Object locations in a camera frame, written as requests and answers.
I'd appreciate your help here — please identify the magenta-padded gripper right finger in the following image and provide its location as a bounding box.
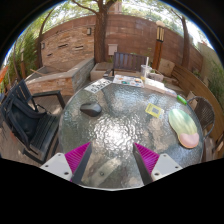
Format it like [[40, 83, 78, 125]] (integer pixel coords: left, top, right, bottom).
[[132, 142, 184, 186]]

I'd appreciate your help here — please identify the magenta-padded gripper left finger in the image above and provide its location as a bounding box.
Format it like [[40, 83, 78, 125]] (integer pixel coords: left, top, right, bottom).
[[39, 142, 93, 185]]

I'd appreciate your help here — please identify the dark grey computer mouse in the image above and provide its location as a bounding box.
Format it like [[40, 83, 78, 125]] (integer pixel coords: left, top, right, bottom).
[[79, 101, 103, 118]]

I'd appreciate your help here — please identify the green mouse pad, pink rest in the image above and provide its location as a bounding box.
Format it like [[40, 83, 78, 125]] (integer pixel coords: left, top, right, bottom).
[[168, 108, 200, 150]]

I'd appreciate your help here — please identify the black slatted chair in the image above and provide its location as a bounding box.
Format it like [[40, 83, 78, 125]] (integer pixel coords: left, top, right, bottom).
[[0, 79, 66, 165]]

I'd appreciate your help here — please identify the yellow square card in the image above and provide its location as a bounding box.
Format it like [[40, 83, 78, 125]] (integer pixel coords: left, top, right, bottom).
[[145, 103, 164, 119]]

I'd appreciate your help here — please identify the dark wicker chair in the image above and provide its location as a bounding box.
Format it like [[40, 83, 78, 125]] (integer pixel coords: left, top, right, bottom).
[[186, 95, 216, 163]]

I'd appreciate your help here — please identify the green packet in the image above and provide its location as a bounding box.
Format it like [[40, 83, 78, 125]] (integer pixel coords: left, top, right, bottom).
[[176, 94, 189, 106]]

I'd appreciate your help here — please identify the small white flat box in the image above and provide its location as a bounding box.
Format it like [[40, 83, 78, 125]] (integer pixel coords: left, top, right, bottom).
[[163, 87, 178, 98]]

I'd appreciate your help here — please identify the white book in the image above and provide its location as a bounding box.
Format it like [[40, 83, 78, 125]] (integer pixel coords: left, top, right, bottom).
[[143, 78, 167, 95]]

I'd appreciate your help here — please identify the stone raised planter bed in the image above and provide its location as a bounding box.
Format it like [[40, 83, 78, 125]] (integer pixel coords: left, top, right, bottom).
[[25, 56, 96, 98]]

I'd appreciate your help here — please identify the curved wooden slat fence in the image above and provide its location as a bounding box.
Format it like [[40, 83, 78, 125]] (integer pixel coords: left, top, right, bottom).
[[171, 63, 224, 141]]

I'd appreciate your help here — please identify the white number plate sign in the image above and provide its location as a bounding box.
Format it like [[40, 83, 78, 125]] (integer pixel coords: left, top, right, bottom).
[[83, 78, 113, 95]]

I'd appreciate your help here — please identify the concrete planter with plants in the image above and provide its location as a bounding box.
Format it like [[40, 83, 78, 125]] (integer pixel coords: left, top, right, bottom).
[[148, 68, 165, 83]]

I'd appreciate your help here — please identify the clear plastic cup with straw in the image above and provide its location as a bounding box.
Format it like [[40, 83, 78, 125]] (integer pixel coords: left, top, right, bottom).
[[140, 56, 153, 81]]

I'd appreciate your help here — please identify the beige stone slab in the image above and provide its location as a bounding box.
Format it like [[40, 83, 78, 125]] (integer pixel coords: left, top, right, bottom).
[[158, 58, 176, 78]]

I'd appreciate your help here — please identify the dark wooden slatted chair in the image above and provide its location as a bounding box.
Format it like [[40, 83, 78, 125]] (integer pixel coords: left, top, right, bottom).
[[103, 51, 149, 79]]

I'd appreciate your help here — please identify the slim tree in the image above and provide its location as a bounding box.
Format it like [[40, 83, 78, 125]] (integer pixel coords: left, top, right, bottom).
[[179, 14, 193, 69]]

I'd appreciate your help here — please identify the large tree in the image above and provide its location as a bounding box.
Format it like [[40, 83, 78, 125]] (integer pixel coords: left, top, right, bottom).
[[71, 0, 116, 64]]

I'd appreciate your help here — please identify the wooden garden lamp post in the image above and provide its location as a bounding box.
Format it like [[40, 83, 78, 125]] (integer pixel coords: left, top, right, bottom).
[[151, 20, 166, 71]]

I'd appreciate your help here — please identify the grey wall box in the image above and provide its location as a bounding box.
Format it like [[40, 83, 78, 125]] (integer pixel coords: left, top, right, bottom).
[[107, 43, 118, 56]]

